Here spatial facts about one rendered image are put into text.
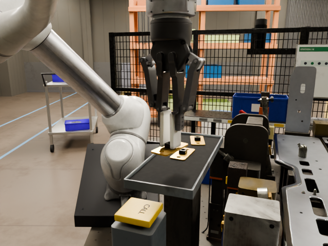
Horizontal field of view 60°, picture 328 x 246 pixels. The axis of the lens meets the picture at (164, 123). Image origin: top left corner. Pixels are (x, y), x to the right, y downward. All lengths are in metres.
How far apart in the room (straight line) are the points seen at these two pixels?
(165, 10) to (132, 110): 0.70
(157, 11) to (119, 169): 0.68
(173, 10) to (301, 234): 0.56
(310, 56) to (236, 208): 1.41
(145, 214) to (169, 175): 0.15
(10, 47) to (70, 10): 10.44
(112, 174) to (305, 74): 1.07
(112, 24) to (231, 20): 4.17
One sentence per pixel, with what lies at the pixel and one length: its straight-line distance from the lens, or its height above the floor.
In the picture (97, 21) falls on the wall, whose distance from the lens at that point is 10.92.
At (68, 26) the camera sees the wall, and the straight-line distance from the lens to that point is 11.18.
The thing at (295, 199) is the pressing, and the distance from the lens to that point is 0.91.
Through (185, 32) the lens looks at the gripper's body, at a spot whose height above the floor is 1.44.
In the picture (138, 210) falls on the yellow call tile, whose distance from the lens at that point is 0.47.
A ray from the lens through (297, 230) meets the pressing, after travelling 0.78.
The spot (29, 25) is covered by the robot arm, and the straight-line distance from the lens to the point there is 0.71.
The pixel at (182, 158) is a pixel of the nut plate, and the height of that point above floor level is 1.16.
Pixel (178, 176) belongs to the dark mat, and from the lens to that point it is 0.58.
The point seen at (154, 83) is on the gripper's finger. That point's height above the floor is 1.34.
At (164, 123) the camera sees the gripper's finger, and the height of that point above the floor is 1.27.
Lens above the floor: 1.40
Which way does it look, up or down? 14 degrees down
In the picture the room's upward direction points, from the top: straight up
